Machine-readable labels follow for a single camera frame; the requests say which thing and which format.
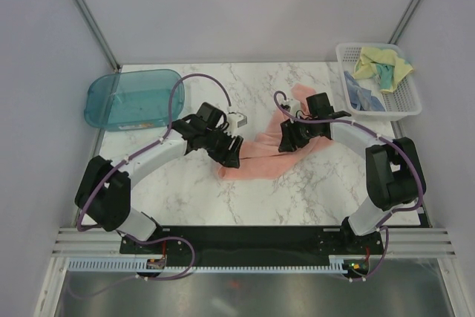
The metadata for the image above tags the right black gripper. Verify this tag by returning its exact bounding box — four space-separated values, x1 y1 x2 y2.
278 114 318 153

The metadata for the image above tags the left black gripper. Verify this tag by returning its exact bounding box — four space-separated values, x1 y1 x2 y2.
203 125 243 169

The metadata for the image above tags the pink towel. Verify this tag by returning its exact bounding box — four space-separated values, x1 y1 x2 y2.
217 84 335 181

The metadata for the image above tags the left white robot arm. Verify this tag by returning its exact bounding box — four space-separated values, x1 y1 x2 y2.
74 102 247 253

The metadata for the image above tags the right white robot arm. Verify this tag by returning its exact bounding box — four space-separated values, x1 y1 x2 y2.
273 91 426 253

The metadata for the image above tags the blue cloth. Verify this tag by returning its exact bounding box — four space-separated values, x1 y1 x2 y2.
344 71 385 111

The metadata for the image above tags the yellow cloth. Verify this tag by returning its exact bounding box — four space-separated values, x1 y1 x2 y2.
353 46 413 93

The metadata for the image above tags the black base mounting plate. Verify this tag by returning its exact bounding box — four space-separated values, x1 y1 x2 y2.
118 224 383 268

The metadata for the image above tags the teal transparent plastic bin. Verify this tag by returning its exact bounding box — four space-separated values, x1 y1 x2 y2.
84 69 185 131

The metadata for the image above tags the teal cloth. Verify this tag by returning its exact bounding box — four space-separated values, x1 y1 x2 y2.
376 63 394 93

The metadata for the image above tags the white perforated plastic basket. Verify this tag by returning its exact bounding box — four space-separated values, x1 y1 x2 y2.
335 42 422 121

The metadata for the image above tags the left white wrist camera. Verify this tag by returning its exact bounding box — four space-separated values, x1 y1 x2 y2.
226 111 247 135

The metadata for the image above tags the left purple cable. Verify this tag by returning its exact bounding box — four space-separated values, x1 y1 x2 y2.
68 73 233 300

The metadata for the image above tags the white slotted cable duct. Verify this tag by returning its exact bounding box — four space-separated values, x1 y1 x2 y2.
67 256 361 274

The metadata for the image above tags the aluminium extrusion rail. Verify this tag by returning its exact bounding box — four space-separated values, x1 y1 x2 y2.
52 227 456 258

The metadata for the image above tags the right aluminium corner post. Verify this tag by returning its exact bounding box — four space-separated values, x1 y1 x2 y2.
385 0 445 45

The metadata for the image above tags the aluminium corner post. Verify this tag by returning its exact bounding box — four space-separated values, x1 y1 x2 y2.
73 0 121 73
385 0 445 45

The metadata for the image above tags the left aluminium corner post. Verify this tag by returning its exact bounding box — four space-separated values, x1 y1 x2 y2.
73 0 121 73

